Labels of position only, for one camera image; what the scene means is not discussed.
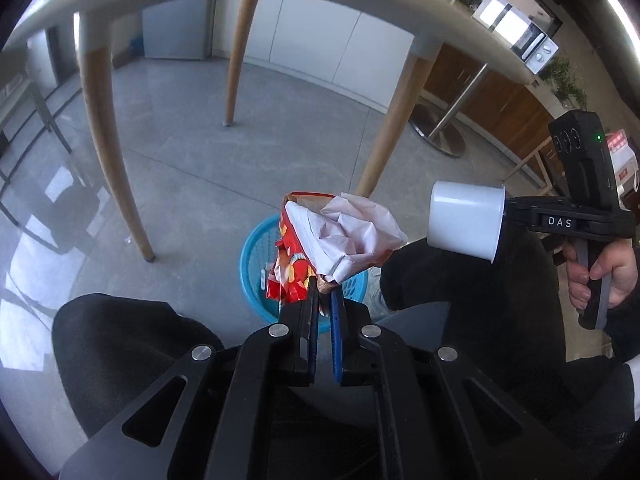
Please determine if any person's right hand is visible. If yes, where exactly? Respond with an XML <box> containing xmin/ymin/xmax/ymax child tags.
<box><xmin>563</xmin><ymin>240</ymin><xmax>638</xmax><ymax>311</ymax></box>

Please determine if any person's right leg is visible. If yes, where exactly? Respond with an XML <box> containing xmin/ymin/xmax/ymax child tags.
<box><xmin>376</xmin><ymin>232</ymin><xmax>639</xmax><ymax>468</ymax></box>

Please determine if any white plastic bag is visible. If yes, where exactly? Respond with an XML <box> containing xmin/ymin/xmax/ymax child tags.
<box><xmin>283</xmin><ymin>193</ymin><xmax>408</xmax><ymax>284</ymax></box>

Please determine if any white cup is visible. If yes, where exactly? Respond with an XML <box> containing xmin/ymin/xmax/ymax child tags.
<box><xmin>426</xmin><ymin>181</ymin><xmax>506</xmax><ymax>262</ymax></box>

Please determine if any wooden chair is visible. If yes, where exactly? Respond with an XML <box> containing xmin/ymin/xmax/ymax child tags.
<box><xmin>501</xmin><ymin>136</ymin><xmax>565</xmax><ymax>196</ymax></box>

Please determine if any blue plastic trash basket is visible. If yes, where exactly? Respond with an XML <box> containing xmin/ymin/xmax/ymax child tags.
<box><xmin>238</xmin><ymin>212</ymin><xmax>370</xmax><ymax>335</ymax></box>

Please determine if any red snack bag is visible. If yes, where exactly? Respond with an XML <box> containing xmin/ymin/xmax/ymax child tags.
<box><xmin>265</xmin><ymin>192</ymin><xmax>333</xmax><ymax>304</ymax></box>

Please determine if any silver refrigerator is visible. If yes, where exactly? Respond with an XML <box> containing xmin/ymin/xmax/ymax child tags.
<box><xmin>142</xmin><ymin>0</ymin><xmax>216</xmax><ymax>61</ymax></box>

